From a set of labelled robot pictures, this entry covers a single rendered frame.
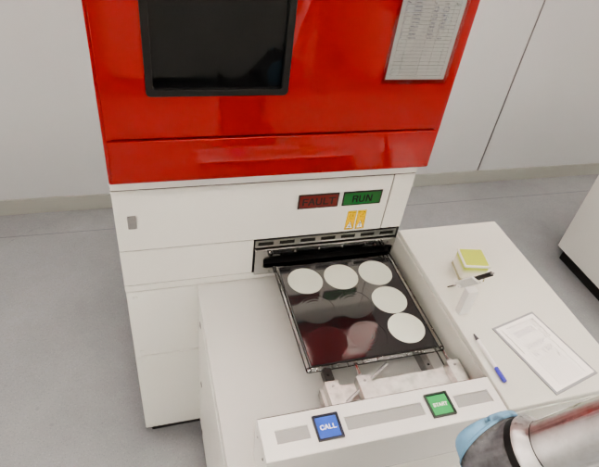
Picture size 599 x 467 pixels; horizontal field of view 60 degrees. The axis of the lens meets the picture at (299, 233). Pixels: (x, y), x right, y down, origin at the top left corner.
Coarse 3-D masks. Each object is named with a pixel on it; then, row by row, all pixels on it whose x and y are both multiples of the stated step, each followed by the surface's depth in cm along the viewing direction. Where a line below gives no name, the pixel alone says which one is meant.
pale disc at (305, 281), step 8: (296, 272) 149; (304, 272) 149; (312, 272) 150; (288, 280) 146; (296, 280) 146; (304, 280) 147; (312, 280) 147; (320, 280) 148; (296, 288) 144; (304, 288) 144; (312, 288) 145; (320, 288) 145
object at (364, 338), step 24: (312, 264) 152; (336, 264) 153; (360, 264) 154; (288, 288) 144; (336, 288) 146; (360, 288) 147; (312, 312) 138; (336, 312) 139; (360, 312) 140; (384, 312) 141; (408, 312) 142; (312, 336) 132; (336, 336) 133; (360, 336) 134; (384, 336) 134; (432, 336) 136; (312, 360) 126; (336, 360) 127
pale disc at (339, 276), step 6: (330, 270) 151; (336, 270) 152; (342, 270) 152; (348, 270) 152; (324, 276) 149; (330, 276) 149; (336, 276) 149; (342, 276) 150; (348, 276) 150; (354, 276) 150; (330, 282) 147; (336, 282) 148; (342, 282) 148; (348, 282) 148; (354, 282) 149; (342, 288) 146; (348, 288) 146
